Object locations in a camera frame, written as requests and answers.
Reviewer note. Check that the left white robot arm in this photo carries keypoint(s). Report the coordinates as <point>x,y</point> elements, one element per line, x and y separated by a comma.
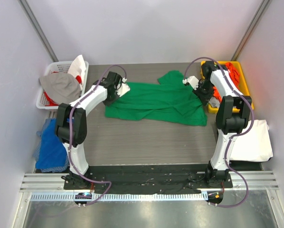
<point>71,121</point>

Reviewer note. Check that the white perforated basket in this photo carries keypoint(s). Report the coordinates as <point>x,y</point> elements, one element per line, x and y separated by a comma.
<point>61,66</point>

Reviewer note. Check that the green t-shirt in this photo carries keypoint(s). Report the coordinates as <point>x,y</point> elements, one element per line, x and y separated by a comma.
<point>169,100</point>

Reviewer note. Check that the grey cloth in bin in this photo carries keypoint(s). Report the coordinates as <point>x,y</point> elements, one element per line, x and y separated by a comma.
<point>214,103</point>

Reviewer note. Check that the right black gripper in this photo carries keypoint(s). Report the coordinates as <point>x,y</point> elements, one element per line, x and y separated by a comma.
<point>204,94</point>

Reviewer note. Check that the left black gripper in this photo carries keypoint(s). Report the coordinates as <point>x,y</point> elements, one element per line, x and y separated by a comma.
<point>110,100</point>

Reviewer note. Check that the white cloth in basket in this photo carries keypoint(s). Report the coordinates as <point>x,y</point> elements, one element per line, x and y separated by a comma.
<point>78,67</point>

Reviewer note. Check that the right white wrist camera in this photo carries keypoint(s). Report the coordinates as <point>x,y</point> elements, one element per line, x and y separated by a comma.
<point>191,81</point>

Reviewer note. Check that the white folded shirt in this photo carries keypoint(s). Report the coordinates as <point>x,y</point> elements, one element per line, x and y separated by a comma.
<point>255,146</point>

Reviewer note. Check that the beige grey shirt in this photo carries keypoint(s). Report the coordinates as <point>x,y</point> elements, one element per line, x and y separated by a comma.
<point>61,88</point>

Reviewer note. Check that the slotted cable duct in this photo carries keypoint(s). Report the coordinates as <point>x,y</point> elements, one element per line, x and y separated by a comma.
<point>84,196</point>

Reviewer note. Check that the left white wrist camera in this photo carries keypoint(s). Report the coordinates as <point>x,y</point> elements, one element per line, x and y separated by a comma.
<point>122,87</point>

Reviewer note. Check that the yellow plastic bin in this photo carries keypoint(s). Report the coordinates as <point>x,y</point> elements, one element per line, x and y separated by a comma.
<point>242,87</point>

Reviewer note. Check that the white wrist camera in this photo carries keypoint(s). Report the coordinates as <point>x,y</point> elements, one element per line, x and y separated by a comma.
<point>191,81</point>
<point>122,87</point>

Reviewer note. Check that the orange t-shirt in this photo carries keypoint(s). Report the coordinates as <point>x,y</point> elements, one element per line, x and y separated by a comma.
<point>234,76</point>

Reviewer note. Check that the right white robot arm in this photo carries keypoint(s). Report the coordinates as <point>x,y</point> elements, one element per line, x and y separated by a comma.
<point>232,116</point>

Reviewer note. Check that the aluminium corner rail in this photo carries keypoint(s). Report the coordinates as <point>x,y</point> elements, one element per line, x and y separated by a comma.
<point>38,29</point>
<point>264,4</point>

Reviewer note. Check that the blue checked shirt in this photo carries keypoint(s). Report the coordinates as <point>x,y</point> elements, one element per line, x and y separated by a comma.
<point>50,154</point>

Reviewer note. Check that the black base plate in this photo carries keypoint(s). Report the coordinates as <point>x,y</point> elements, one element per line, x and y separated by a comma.
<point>145,179</point>

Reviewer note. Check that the left aluminium corner rail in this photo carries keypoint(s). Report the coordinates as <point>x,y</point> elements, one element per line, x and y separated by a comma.
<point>38,29</point>

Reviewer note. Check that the right aluminium corner rail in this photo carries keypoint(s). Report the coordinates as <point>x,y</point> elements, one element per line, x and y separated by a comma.
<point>264,4</point>

